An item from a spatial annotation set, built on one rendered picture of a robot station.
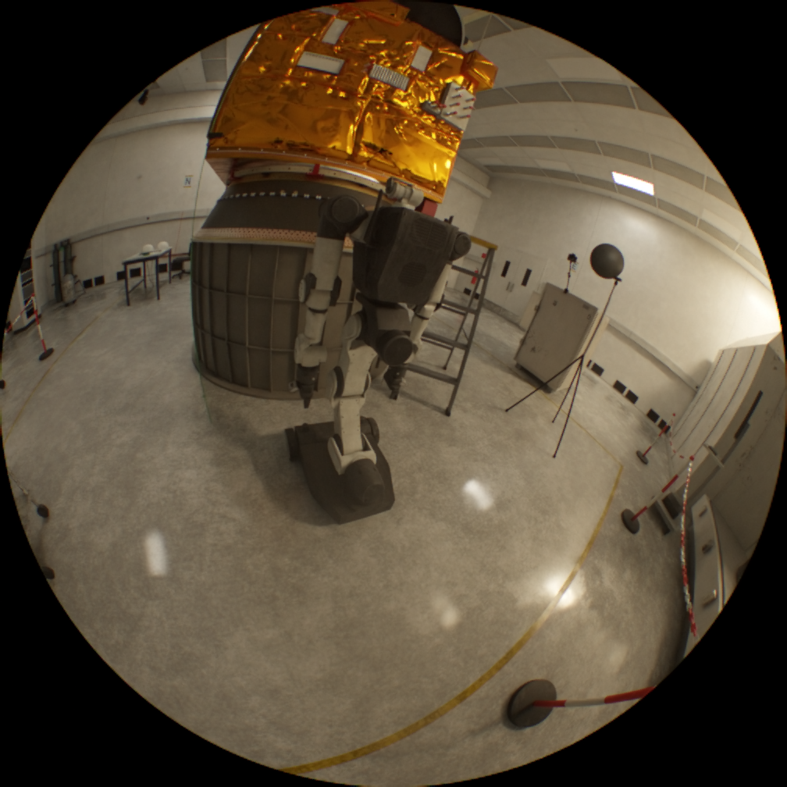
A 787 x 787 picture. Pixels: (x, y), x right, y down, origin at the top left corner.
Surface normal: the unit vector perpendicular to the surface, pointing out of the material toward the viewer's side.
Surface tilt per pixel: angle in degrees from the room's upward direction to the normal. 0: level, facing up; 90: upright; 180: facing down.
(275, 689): 0
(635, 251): 90
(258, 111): 85
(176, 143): 90
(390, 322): 45
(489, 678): 0
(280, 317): 90
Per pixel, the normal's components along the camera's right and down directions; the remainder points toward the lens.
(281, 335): 0.25, 0.59
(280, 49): 0.47, 0.61
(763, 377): -0.83, 0.11
